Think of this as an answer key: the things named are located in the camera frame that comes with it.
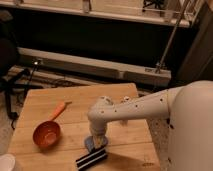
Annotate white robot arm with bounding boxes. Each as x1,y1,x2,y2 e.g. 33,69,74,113
88,80,213,171

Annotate black white striped block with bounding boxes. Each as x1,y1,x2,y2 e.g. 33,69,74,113
76,148,108,171

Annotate small white table object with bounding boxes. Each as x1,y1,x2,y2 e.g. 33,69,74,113
121,96,131,103

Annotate orange measuring scoop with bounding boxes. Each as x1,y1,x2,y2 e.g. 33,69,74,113
33,102,69,149

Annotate metal pole stand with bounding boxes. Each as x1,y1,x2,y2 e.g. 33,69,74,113
155,0,190,74

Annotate black office chair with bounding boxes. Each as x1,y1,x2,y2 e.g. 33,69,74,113
0,10,30,129

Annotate white bowl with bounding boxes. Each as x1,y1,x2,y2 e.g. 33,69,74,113
0,154,15,171

